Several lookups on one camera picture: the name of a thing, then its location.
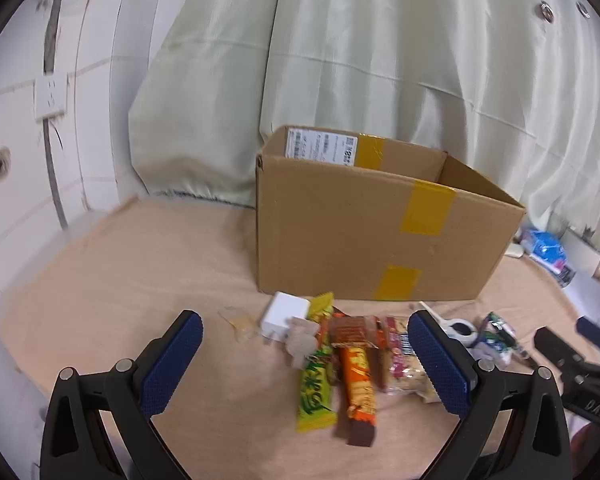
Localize white plastic clamp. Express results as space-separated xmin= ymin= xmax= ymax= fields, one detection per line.
xmin=417 ymin=301 xmax=481 ymax=348

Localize white wall socket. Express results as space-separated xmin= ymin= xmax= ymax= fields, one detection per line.
xmin=34 ymin=74 xmax=70 ymax=121

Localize brown wafer packet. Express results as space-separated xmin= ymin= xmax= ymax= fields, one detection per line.
xmin=327 ymin=312 xmax=388 ymax=351

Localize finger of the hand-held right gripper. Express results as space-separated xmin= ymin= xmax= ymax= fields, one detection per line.
xmin=532 ymin=326 xmax=583 ymax=378
xmin=575 ymin=316 xmax=600 ymax=350

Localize clear plastic wrapper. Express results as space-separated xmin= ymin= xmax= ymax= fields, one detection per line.
xmin=219 ymin=306 xmax=261 ymax=341

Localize brown cardboard box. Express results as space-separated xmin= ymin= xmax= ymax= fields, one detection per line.
xmin=255 ymin=125 xmax=527 ymax=302

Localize white charger adapter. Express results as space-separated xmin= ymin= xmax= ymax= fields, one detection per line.
xmin=260 ymin=291 xmax=312 ymax=343

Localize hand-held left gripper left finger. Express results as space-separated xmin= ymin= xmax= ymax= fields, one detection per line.
xmin=40 ymin=310 xmax=203 ymax=480

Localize small beige lumpy item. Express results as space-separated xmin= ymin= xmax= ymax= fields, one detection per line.
xmin=285 ymin=316 xmax=318 ymax=368

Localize green yellow snack packet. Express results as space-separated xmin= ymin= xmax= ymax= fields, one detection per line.
xmin=296 ymin=292 xmax=337 ymax=433

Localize dark red cloth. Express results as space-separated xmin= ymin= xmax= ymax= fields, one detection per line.
xmin=570 ymin=422 xmax=600 ymax=480

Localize white sheet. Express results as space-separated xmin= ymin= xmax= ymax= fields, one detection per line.
xmin=527 ymin=255 xmax=600 ymax=323

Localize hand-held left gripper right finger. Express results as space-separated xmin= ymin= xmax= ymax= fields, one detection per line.
xmin=407 ymin=310 xmax=573 ymax=480

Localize blue tissue package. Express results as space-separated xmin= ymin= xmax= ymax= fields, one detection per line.
xmin=520 ymin=229 xmax=578 ymax=288

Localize pale green tissue pack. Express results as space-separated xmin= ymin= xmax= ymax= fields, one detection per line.
xmin=472 ymin=311 xmax=526 ymax=366

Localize orange snack bar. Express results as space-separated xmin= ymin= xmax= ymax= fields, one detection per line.
xmin=337 ymin=345 xmax=378 ymax=447

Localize pale green curtain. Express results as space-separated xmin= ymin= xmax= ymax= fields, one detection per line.
xmin=127 ymin=0 xmax=600 ymax=256

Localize nut bar packet red edges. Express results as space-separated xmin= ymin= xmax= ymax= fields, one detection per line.
xmin=376 ymin=316 xmax=441 ymax=403

